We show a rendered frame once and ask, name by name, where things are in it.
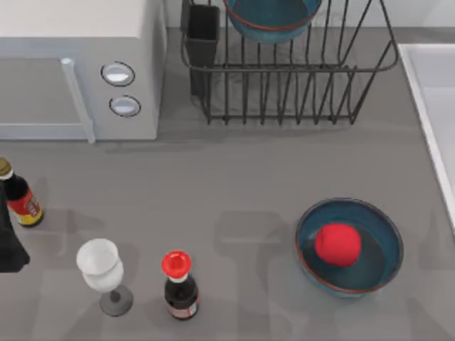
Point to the small microwave knob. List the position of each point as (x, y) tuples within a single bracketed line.
[(124, 106)]

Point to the pale microwave oven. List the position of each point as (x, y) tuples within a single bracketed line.
[(149, 71)]

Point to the dark bottle with red cap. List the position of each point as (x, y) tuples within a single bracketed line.
[(180, 291)]

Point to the red apple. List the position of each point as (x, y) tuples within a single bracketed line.
[(337, 245)]

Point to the black cutlery holder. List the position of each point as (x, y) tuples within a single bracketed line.
[(202, 39)]

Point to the large microwave knob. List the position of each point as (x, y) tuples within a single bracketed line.
[(118, 74)]

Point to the blue bowl with red rim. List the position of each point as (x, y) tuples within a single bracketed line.
[(273, 25), (380, 227)]

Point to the white wine glass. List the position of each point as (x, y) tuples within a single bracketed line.
[(99, 266)]

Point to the dark bottle with gold cap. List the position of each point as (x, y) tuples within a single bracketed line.
[(22, 199)]

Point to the microwave door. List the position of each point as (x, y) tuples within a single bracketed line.
[(32, 92)]

